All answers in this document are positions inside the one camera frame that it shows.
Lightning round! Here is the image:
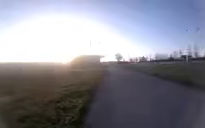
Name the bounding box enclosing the low flat-roofed building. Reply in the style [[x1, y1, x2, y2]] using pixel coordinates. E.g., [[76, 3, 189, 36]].
[[69, 54, 106, 65]]

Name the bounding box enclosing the round dark tree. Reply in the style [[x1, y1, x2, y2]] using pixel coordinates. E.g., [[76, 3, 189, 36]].
[[114, 52, 124, 63]]

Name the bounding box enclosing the grey asphalt path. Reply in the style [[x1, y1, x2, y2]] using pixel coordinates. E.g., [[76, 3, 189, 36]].
[[82, 63, 205, 128]]

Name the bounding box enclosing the dry flat grass field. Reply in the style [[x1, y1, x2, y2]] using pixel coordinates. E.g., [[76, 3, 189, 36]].
[[0, 61, 107, 128]]

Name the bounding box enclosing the row of bare trees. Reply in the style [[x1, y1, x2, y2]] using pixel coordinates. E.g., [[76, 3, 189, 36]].
[[128, 44, 205, 63]]

